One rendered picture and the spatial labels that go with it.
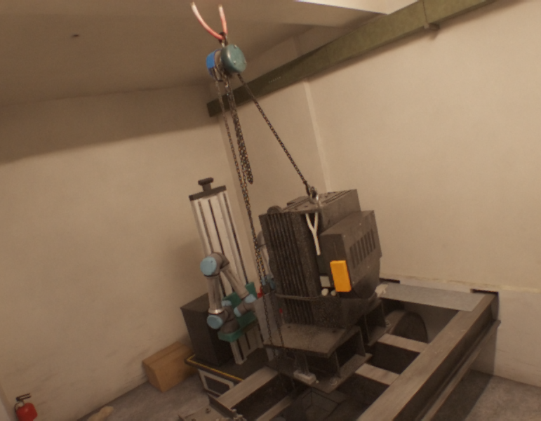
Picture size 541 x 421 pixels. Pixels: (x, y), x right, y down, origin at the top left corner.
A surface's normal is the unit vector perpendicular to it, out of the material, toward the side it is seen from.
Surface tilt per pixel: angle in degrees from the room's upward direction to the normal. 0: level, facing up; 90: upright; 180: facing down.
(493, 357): 90
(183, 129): 90
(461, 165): 90
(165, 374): 90
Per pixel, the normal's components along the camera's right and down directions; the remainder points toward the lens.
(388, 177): -0.73, 0.29
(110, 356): 0.65, -0.01
